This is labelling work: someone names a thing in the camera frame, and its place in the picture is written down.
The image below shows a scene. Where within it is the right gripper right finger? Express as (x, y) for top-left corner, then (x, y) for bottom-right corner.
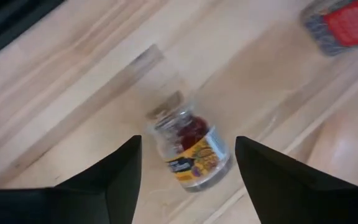
(234, 135), (358, 224)

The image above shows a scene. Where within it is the black metal rig frame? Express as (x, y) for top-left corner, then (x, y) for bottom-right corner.
(0, 0), (67, 66)

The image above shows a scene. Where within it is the smoked paprika tin red lid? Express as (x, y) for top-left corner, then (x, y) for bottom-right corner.
(299, 0), (358, 57)

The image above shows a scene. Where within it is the small glass jar cork stopper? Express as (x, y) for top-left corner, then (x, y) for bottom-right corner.
(144, 90), (233, 193)

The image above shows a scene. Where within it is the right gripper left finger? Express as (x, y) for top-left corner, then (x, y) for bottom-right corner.
(0, 134), (143, 224)

